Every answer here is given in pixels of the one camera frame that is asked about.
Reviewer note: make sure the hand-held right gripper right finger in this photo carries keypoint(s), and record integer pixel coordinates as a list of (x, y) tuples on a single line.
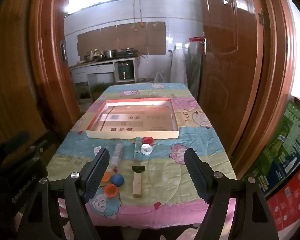
[(198, 180)]

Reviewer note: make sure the white kitchen counter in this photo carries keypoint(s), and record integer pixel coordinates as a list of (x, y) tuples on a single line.
[(100, 67)]

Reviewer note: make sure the cardboard wall sheets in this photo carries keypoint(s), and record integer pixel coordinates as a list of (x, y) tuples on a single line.
[(130, 37)]

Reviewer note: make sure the black bottle cap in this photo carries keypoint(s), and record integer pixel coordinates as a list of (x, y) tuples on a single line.
[(138, 168)]

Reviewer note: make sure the small wooden block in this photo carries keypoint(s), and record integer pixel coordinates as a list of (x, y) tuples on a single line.
[(137, 183)]

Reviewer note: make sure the blue bottle cap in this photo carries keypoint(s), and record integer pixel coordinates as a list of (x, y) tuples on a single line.
[(117, 180)]

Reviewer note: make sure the door hinge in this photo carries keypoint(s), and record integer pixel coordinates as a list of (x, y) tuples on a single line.
[(261, 17)]

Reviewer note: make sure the red strip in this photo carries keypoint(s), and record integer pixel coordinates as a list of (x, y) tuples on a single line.
[(196, 39)]

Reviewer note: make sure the orange bottle cap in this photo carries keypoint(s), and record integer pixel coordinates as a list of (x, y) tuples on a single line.
[(111, 191), (105, 176)]

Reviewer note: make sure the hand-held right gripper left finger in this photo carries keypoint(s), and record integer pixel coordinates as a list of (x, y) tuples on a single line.
[(97, 175)]

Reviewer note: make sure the lidded pan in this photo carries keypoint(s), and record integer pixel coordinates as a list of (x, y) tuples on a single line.
[(127, 48)]

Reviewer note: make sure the brown wooden panel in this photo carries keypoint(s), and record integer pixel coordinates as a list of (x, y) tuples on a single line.
[(7, 67)]

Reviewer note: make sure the green carton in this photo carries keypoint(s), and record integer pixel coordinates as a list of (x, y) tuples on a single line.
[(280, 152)]

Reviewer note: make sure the metal latch plate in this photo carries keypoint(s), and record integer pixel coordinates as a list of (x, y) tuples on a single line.
[(62, 51)]

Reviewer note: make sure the red bottle cap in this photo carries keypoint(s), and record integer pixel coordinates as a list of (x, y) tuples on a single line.
[(148, 140)]

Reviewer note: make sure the black induction cooker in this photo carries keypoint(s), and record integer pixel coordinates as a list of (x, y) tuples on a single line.
[(126, 54)]

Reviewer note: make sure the red carton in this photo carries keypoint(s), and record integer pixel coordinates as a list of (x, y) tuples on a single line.
[(290, 205)]

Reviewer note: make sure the pastel printed blanket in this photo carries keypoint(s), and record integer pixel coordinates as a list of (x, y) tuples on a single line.
[(190, 155)]

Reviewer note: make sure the brown wooden door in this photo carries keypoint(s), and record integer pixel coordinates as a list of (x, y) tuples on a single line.
[(227, 67)]

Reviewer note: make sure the clear plastic sheet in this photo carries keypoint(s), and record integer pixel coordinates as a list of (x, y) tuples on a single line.
[(193, 67)]

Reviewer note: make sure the shallow cardboard box orange rim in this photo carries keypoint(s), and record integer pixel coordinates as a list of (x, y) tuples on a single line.
[(140, 120)]

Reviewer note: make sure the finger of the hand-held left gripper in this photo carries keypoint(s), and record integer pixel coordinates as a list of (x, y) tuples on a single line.
[(37, 152)]

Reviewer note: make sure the white plastic sheet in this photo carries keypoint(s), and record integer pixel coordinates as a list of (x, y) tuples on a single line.
[(177, 67)]

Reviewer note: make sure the wooden door frame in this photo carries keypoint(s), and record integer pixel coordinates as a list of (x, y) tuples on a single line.
[(47, 67)]

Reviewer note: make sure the white bottle cap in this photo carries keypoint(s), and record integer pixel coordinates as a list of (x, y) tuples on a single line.
[(146, 149)]

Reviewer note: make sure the steel pot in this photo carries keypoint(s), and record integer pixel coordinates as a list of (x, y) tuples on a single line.
[(110, 53)]

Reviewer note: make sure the green cooker pot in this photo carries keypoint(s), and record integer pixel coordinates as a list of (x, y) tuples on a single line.
[(125, 71)]

